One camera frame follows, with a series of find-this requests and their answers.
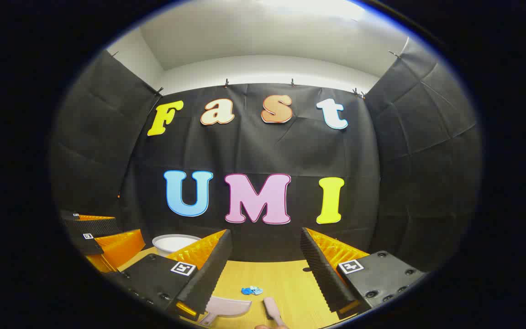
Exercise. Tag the wooden desktop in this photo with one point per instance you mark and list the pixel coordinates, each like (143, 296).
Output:
(281, 278)

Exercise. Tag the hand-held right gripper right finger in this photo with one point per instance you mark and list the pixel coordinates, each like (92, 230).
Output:
(322, 274)

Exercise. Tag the mauve plastic dustpan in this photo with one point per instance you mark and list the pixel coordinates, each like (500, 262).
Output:
(228, 307)

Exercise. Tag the small mauve broom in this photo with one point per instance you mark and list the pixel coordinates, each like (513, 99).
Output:
(272, 310)

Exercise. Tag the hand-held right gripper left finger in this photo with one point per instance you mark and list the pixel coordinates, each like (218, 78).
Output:
(210, 274)

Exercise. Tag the pale blue paper trash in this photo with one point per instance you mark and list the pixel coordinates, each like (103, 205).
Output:
(257, 290)

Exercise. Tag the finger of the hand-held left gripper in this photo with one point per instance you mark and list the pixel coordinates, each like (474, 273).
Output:
(89, 244)
(94, 227)

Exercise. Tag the white garbage bin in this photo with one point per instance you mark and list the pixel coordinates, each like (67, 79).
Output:
(174, 243)

